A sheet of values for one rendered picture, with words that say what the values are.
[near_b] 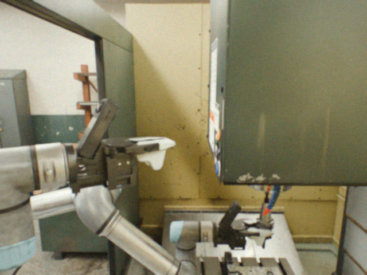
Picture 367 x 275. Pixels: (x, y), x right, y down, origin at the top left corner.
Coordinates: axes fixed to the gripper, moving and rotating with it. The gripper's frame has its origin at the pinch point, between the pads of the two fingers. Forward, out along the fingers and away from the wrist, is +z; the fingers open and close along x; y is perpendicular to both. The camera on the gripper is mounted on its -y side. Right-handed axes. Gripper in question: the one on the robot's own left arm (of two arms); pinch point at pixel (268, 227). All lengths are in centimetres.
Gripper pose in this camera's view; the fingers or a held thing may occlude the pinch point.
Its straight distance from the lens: 109.3
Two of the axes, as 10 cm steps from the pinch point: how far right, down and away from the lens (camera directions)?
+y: 0.1, 9.8, 2.2
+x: -0.1, 2.2, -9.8
